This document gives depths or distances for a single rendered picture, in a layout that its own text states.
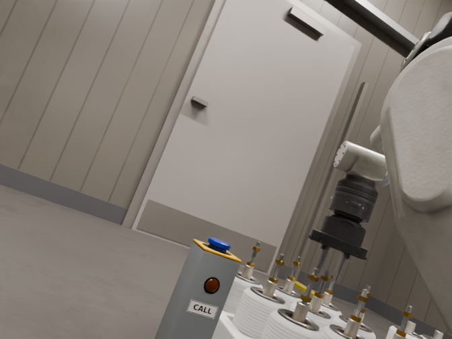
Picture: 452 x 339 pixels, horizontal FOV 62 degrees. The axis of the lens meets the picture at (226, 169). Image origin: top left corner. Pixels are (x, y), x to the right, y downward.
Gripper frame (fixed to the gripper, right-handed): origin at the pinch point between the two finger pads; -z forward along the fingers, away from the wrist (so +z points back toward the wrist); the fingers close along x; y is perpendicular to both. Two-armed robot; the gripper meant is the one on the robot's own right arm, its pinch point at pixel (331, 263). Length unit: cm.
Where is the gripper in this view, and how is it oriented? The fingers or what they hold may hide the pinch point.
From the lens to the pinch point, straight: 87.4
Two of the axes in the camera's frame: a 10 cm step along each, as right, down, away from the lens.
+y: 1.2, 1.5, 9.8
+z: 3.7, -9.3, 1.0
